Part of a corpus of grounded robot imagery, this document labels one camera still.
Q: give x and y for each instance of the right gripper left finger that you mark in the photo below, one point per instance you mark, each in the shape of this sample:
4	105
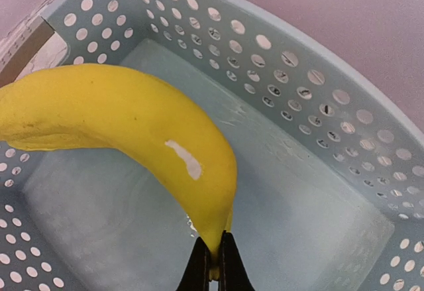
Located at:
196	273

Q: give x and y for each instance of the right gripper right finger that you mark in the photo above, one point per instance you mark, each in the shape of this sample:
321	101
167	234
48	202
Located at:
232	273

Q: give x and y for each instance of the yellow fake banana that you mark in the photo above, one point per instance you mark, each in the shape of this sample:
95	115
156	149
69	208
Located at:
146	118

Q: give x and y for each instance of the light blue perforated basket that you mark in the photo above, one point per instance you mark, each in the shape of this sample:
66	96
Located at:
330	171

